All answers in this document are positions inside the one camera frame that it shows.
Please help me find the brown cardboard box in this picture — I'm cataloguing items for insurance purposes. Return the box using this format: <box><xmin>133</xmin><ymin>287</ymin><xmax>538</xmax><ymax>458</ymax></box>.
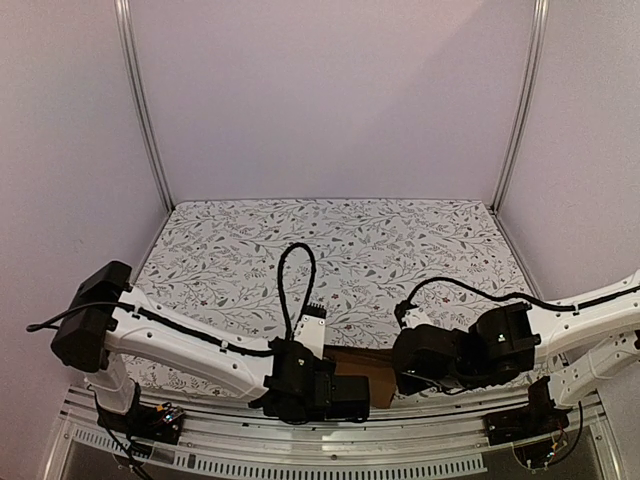
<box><xmin>324</xmin><ymin>346</ymin><xmax>397</xmax><ymax>409</ymax></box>

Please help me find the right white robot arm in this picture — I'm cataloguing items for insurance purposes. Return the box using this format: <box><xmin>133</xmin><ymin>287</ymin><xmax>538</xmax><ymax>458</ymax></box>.
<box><xmin>392</xmin><ymin>273</ymin><xmax>639</xmax><ymax>409</ymax></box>

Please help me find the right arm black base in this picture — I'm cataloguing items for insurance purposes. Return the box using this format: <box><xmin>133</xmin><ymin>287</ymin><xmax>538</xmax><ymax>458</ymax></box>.
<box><xmin>482</xmin><ymin>377</ymin><xmax>569</xmax><ymax>446</ymax></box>

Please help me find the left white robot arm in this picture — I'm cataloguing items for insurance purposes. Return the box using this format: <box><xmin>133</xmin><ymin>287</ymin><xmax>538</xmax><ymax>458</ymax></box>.
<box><xmin>26</xmin><ymin>261</ymin><xmax>370</xmax><ymax>434</ymax></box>

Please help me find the floral patterned table mat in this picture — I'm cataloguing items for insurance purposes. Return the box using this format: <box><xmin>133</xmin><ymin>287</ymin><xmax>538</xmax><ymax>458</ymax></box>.
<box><xmin>97</xmin><ymin>197</ymin><xmax>568</xmax><ymax>401</ymax></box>

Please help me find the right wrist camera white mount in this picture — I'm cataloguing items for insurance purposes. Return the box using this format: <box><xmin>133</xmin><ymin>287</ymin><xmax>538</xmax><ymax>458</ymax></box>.
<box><xmin>394</xmin><ymin>300</ymin><xmax>431</xmax><ymax>330</ymax></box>

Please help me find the aluminium front rail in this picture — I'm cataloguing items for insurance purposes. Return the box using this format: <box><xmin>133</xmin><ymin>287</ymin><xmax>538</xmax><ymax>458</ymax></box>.
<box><xmin>39</xmin><ymin>387</ymin><xmax>621</xmax><ymax>480</ymax></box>

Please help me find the left black braided cable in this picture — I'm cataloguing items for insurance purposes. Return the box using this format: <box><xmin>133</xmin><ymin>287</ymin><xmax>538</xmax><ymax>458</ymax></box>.
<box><xmin>276</xmin><ymin>242</ymin><xmax>318</xmax><ymax>341</ymax></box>

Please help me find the right aluminium frame post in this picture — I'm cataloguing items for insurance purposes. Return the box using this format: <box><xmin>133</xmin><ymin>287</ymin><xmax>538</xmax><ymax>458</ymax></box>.
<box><xmin>490</xmin><ymin>0</ymin><xmax>549</xmax><ymax>216</ymax></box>

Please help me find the aluminium frame post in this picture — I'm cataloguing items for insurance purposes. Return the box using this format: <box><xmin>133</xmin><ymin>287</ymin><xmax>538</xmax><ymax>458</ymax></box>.
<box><xmin>490</xmin><ymin>0</ymin><xmax>549</xmax><ymax>216</ymax></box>
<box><xmin>114</xmin><ymin>0</ymin><xmax>175</xmax><ymax>213</ymax></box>

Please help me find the left aluminium frame post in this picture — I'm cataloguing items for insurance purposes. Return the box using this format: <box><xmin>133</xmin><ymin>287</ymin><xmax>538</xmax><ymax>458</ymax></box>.
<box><xmin>114</xmin><ymin>0</ymin><xmax>175</xmax><ymax>213</ymax></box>

